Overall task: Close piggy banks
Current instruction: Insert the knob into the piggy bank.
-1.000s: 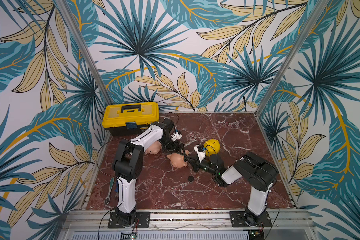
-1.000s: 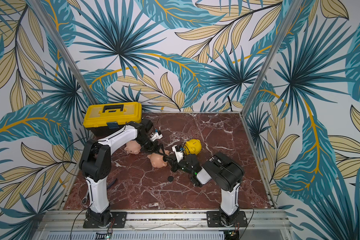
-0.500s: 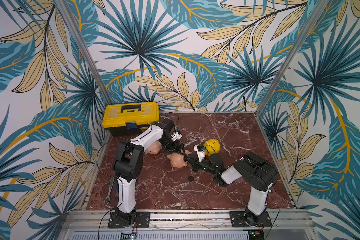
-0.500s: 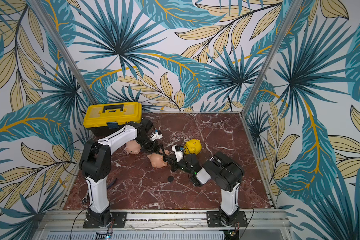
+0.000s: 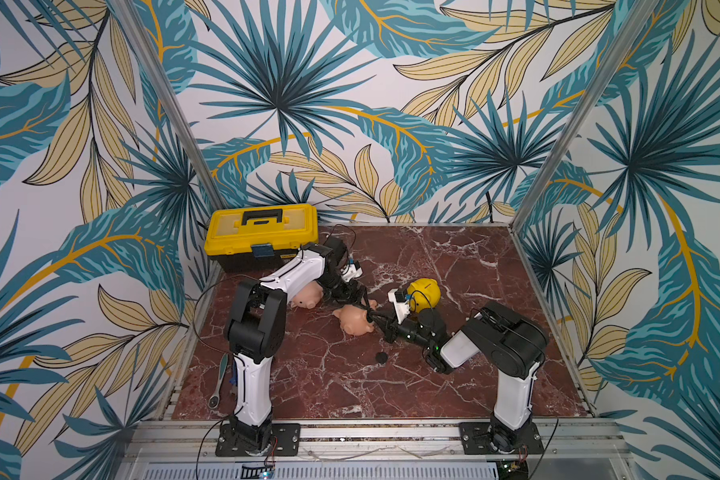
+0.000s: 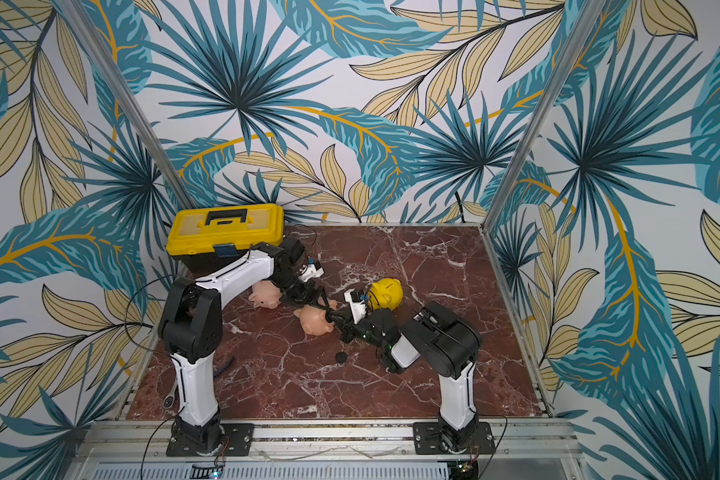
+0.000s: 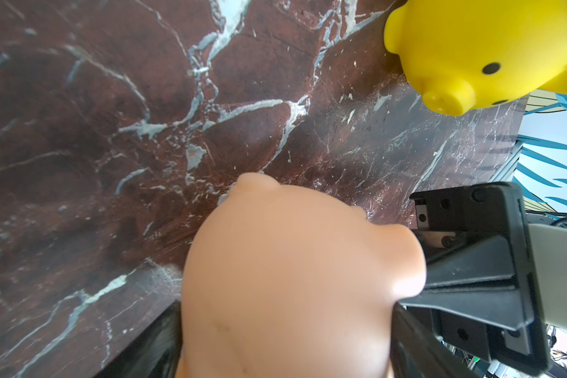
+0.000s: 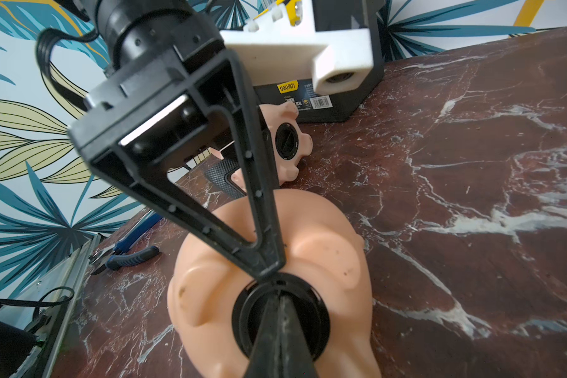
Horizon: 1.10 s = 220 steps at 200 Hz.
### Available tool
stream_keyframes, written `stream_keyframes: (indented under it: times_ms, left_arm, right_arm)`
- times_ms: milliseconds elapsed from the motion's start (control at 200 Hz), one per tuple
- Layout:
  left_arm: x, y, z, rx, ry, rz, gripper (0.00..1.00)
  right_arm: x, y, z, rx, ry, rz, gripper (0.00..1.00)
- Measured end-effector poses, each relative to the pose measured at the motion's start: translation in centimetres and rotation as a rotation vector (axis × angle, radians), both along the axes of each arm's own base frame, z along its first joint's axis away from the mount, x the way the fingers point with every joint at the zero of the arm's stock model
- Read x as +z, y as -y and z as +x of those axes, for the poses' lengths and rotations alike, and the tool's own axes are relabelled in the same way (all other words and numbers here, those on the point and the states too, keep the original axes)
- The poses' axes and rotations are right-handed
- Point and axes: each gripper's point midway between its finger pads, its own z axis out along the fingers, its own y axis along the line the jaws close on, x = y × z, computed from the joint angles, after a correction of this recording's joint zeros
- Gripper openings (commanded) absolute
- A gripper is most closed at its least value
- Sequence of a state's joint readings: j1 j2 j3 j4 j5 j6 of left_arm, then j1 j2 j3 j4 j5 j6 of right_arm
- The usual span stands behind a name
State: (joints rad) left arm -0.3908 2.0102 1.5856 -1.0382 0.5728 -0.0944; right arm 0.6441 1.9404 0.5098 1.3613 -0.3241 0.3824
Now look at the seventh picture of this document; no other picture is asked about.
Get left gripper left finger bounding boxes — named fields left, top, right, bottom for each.
left=94, top=301, right=183, bottom=378

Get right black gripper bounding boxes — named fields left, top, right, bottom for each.
left=403, top=182, right=551, bottom=376

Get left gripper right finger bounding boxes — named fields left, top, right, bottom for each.
left=391, top=303, right=477, bottom=378

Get pink piggy bank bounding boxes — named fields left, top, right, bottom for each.
left=176, top=173, right=426, bottom=377

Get yellow piggy bank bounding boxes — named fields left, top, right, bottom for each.
left=384, top=1, right=567, bottom=117

